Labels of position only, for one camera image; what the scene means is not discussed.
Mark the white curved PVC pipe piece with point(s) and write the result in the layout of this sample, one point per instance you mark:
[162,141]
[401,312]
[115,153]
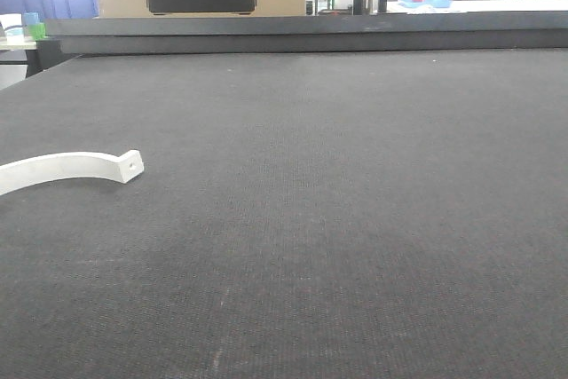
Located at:
[53,167]

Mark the blue tray on far table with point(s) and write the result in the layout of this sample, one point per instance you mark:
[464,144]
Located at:
[411,4]

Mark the light blue cube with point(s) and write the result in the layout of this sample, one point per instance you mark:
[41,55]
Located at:
[30,18]

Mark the dark raised table edge board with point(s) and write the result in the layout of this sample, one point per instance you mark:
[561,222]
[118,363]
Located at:
[343,33]

